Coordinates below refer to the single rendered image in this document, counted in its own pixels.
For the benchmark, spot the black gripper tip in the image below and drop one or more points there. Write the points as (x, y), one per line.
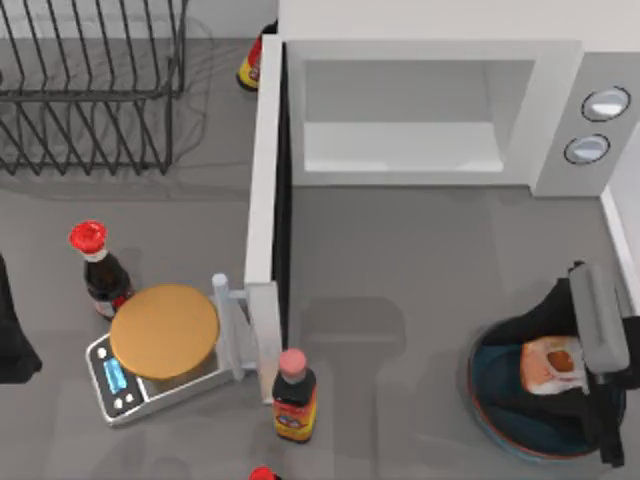
(12, 340)

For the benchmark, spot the large round microwave knob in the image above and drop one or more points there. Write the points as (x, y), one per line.
(605, 103)

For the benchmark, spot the toast slice with brown spot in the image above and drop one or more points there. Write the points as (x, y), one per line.
(550, 367)

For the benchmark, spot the dark bottle with pink cap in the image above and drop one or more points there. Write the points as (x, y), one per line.
(295, 400)

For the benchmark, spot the red bottle cap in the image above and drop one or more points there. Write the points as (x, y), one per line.
(264, 474)

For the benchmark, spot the pale microwave oven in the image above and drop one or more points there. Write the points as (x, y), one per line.
(555, 125)

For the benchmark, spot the blue bowl with red rim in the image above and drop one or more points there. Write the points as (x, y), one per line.
(500, 370)

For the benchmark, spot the white microwave door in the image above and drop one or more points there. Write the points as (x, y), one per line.
(262, 200)

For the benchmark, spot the dark bottle with red cap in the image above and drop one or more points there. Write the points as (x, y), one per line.
(102, 275)

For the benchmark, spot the small round microwave knob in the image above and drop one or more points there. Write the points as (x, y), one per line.
(587, 148)

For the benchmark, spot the dark bottle with yellow label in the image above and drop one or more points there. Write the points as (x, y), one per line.
(250, 67)

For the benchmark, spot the silver scale with golden plate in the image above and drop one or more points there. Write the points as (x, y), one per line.
(165, 330)

